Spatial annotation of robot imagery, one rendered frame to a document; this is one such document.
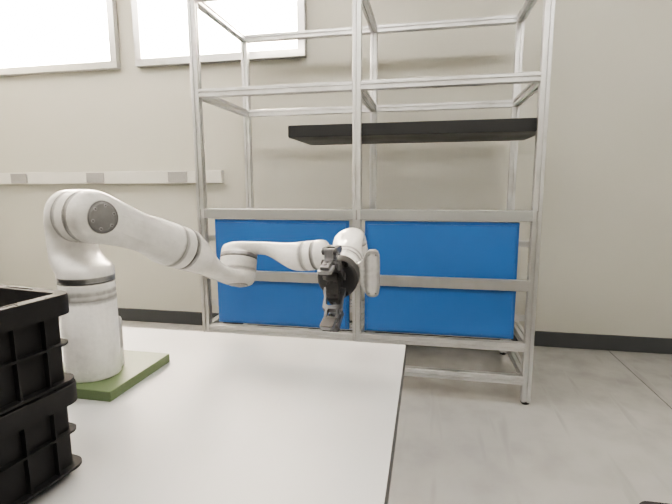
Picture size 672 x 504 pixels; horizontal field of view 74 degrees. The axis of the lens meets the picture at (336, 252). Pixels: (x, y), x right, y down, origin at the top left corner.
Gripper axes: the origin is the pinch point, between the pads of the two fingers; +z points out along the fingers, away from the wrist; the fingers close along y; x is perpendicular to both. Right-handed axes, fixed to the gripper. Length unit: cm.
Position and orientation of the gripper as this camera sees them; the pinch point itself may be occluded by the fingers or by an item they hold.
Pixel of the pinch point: (325, 300)
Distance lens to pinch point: 71.9
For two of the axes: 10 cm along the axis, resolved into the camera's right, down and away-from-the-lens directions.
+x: 9.8, 0.2, -1.8
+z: -1.7, 2.5, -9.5
